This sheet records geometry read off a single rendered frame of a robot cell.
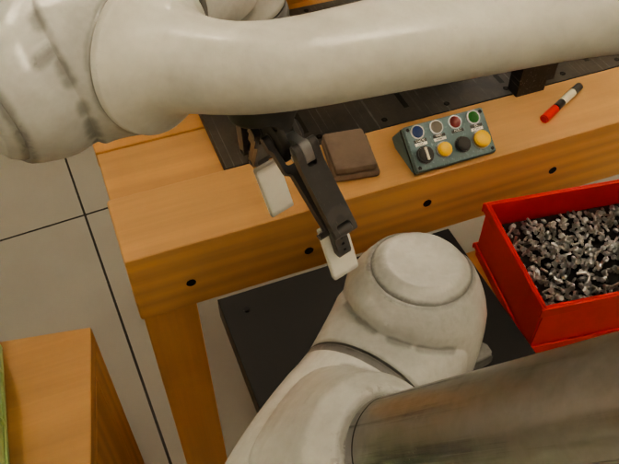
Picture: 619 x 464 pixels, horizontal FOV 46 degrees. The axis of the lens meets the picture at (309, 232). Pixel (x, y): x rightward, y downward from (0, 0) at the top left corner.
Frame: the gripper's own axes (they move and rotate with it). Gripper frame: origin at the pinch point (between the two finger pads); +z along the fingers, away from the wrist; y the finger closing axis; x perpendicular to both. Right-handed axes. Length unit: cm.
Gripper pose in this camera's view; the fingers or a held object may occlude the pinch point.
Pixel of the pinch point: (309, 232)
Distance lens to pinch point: 79.0
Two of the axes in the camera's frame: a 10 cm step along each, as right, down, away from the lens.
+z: 2.4, 7.1, 6.6
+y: -5.1, -4.9, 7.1
